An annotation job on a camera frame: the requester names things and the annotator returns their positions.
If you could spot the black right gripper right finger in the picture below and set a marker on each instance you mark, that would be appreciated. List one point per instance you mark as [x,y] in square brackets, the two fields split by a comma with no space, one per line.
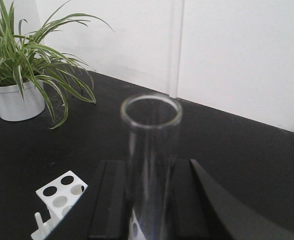
[188,215]

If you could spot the clear glass test tube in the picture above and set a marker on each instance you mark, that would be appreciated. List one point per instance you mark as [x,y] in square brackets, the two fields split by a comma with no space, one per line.
[153,123]

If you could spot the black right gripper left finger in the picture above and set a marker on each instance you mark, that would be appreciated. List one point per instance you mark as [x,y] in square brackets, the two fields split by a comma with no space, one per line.
[110,217]

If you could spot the white test tube rack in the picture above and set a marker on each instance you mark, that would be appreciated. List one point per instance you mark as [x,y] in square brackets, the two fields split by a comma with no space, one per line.
[59,196]

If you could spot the green spider plant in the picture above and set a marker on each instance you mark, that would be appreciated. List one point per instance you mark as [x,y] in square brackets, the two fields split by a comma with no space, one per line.
[25,58]

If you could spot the white plant pot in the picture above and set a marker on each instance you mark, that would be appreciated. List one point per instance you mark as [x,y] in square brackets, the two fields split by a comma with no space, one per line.
[16,107]

